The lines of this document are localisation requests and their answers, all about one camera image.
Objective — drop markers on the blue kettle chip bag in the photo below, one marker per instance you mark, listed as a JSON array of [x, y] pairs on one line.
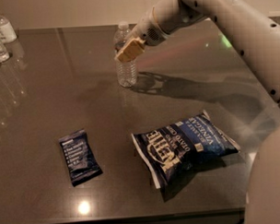
[[169, 150]]

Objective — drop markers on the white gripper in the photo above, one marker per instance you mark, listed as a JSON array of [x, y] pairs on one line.
[[145, 28]]

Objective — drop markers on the clear plastic water bottle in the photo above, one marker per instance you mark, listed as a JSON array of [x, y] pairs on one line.
[[127, 71]]

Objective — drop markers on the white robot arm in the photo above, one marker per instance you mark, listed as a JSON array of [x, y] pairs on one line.
[[256, 38]]

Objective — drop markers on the white hand sanitizer pump bottle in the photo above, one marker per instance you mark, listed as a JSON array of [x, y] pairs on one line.
[[7, 32]]

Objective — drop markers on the dark blue snack bar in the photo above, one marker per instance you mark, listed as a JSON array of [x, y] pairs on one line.
[[80, 161]]

